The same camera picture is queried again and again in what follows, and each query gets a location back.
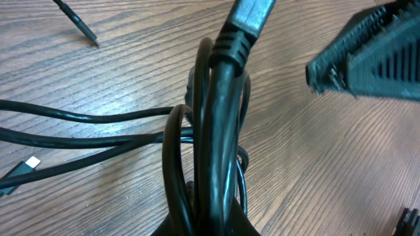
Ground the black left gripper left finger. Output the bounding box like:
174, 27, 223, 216
151, 214, 179, 236

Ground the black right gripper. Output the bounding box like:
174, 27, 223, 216
392, 208, 419, 236

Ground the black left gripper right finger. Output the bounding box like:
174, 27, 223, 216
229, 199, 260, 236

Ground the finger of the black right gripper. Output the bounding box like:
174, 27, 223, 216
346, 16, 419, 101
306, 1, 419, 95

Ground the black USB-C cable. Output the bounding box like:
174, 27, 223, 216
0, 0, 198, 197

